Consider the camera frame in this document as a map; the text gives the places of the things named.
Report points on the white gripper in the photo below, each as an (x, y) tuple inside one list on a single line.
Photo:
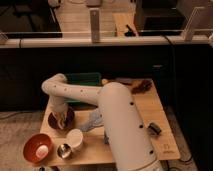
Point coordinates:
[(60, 112)]

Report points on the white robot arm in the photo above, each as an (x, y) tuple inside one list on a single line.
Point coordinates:
[(128, 138)]

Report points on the small metal cup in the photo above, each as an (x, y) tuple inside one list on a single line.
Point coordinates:
[(64, 151)]

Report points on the purple bowl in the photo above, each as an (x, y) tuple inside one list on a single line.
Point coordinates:
[(52, 122)]

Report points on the light blue cloth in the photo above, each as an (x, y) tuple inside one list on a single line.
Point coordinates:
[(95, 120)]

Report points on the red bowl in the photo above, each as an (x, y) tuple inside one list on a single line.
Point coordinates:
[(30, 147)]

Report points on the green tray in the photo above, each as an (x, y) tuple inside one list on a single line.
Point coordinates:
[(86, 79)]

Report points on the white egg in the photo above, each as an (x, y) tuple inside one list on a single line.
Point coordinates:
[(42, 151)]

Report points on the orange ball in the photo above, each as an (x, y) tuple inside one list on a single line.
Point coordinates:
[(104, 81)]

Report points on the brown object at back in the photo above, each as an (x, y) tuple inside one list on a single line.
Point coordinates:
[(141, 86)]

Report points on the small dark toy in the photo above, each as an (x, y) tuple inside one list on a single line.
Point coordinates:
[(154, 129)]

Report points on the black tool on desk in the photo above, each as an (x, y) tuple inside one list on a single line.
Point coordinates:
[(129, 31)]

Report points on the white railing bar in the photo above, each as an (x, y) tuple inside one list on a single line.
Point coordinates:
[(104, 41)]

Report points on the grey upright bracket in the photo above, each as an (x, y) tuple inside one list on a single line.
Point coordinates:
[(95, 25)]

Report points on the grey angled bracket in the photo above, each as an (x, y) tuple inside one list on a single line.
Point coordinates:
[(192, 23)]

